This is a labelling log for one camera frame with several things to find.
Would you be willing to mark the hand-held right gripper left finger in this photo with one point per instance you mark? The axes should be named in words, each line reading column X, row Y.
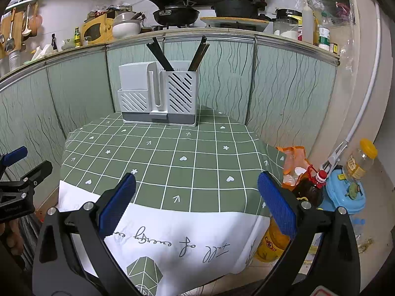
column 118, row 203

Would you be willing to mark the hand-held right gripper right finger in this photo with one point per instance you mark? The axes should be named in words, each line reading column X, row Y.
column 277, row 203

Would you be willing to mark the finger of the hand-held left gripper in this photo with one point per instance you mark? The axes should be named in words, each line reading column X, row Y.
column 17, row 154
column 37, row 174

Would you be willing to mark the white slotted utensil holder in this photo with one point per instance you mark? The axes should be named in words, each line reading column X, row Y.
column 135, row 98

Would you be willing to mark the black chopstick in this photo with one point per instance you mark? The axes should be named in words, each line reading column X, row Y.
column 166, row 59
column 156, row 57
column 160, row 56
column 163, row 54

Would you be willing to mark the person's left hand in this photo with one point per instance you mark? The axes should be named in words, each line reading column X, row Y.
column 14, row 237

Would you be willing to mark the dark sauce bottle red cap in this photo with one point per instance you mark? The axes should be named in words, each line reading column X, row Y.
column 308, row 188

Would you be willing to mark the yellow cooking oil bottle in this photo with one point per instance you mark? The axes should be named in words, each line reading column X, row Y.
column 268, row 243

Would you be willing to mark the orange plastic bag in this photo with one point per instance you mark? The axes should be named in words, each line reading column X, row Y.
column 293, row 154

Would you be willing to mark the blue plastic container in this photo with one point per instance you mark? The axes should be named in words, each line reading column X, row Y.
column 336, row 197

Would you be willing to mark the green checked tablecloth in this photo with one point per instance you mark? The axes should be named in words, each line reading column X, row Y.
column 185, row 172

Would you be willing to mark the clear jar with yellow lid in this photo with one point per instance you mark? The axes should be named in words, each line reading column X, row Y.
column 358, row 163

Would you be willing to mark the white plastic bag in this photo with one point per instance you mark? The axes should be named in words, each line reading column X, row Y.
column 43, row 52

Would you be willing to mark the small black bottle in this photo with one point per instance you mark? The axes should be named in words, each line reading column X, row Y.
column 54, row 43

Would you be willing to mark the pale green teapot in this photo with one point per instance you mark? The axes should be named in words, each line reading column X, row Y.
column 68, row 44

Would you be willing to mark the hanging white ladle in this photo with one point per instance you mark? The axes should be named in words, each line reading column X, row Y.
column 26, row 27

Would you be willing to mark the hanging wooden board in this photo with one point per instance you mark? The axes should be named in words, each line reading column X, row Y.
column 4, row 27

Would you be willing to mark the green glass bottle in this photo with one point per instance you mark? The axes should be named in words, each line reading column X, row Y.
column 77, row 38

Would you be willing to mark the hanging pink spatula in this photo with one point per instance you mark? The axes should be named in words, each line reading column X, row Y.
column 36, row 21

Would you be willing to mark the white pipe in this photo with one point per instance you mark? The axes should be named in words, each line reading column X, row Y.
column 368, row 89

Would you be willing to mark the white cooking pot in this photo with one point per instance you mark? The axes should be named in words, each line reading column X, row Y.
column 125, row 29

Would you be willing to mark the small yellow jar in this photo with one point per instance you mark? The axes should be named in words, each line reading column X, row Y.
column 334, row 48

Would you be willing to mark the glass jar with white powder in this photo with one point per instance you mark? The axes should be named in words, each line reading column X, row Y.
column 287, row 32

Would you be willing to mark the white bottle with green label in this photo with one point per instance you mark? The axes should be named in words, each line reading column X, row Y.
column 324, row 37

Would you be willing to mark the white squeeze bottle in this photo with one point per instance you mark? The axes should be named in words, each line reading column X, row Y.
column 308, row 24

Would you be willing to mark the gas stove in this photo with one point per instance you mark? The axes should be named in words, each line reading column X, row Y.
column 172, row 28

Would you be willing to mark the wooden cutting board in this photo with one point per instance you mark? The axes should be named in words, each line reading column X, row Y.
column 234, row 21

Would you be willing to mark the black kitchen appliance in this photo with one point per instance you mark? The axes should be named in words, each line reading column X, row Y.
column 288, row 14

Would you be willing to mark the black wok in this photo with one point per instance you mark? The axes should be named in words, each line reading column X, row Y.
column 176, row 15

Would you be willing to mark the black cast iron pot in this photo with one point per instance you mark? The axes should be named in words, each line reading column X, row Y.
column 237, row 7

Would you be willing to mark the glass corner shelf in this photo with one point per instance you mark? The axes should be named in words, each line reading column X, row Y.
column 333, row 0

